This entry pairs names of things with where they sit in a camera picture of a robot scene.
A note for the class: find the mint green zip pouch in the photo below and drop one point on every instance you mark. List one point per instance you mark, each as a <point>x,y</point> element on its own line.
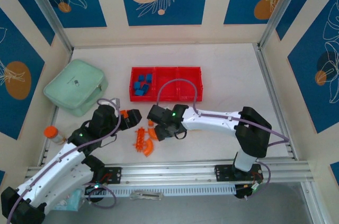
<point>71,83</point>

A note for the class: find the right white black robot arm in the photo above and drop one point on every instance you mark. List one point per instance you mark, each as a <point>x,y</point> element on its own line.
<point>212,122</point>

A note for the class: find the red three-compartment tray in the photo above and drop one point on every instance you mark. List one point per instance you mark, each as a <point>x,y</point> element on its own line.
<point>174,91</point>

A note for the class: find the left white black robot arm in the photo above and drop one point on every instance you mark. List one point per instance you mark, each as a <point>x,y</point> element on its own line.
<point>53,173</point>

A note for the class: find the orange curved pipe lego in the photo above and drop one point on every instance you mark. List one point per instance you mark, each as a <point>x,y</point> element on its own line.
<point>148,149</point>
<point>152,134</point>

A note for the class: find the orange-capped clear bottle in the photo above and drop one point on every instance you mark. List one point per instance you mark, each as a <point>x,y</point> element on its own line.
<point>53,134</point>

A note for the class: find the black electronics box with LED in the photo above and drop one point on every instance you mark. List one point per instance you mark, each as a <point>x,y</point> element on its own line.
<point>245,192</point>
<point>95,193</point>

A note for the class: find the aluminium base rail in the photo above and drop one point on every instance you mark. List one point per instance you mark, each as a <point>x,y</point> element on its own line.
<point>172,172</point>

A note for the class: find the small orange lego brick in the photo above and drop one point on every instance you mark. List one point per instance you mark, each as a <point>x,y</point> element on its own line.
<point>150,123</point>

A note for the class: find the aluminium frame post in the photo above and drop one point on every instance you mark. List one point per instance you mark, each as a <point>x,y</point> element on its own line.
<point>56,22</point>
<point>280,9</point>

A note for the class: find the printed tissue pack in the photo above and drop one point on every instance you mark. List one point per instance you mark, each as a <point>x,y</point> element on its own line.
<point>76,200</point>

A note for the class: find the orange spiked axle lego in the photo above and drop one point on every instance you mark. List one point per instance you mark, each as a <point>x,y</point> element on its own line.
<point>139,138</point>

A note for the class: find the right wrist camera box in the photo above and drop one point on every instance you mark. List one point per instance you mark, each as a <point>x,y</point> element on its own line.
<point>167,108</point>

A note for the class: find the small metal bracket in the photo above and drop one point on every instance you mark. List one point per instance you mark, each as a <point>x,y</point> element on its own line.
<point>145,196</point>

